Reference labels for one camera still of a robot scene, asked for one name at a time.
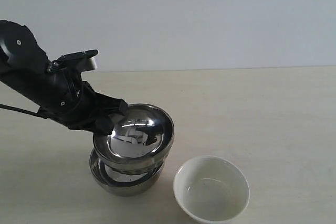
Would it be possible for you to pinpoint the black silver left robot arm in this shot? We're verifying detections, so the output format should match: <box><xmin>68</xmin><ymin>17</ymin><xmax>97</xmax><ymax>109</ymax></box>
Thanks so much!
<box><xmin>1</xmin><ymin>20</ymin><xmax>128</xmax><ymax>135</ymax></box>

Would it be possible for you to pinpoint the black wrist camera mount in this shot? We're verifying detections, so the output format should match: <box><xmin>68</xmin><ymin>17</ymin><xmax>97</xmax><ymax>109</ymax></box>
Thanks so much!
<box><xmin>51</xmin><ymin>49</ymin><xmax>99</xmax><ymax>72</ymax></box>

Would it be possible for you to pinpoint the smooth stainless steel bowl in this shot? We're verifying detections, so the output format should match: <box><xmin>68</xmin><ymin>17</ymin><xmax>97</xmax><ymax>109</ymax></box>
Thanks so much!
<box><xmin>89</xmin><ymin>150</ymin><xmax>165</xmax><ymax>197</ymax></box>

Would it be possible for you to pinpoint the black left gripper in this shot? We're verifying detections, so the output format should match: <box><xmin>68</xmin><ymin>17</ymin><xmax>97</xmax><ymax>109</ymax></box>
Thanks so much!
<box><xmin>15</xmin><ymin>69</ymin><xmax>128</xmax><ymax>136</ymax></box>

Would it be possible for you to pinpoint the white ceramic bowl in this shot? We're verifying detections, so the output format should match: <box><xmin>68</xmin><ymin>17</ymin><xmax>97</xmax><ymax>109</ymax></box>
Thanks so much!
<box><xmin>173</xmin><ymin>155</ymin><xmax>250</xmax><ymax>223</ymax></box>

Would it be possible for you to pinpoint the ribbed stainless steel bowl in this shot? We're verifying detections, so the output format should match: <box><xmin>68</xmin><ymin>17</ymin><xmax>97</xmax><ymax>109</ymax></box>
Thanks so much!
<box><xmin>93</xmin><ymin>103</ymin><xmax>174</xmax><ymax>175</ymax></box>

